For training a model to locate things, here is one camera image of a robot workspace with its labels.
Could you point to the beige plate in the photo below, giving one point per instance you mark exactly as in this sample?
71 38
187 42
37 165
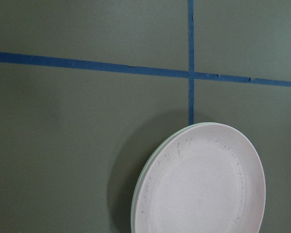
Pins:
148 164

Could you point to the pink plate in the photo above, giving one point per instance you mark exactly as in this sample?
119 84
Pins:
208 179

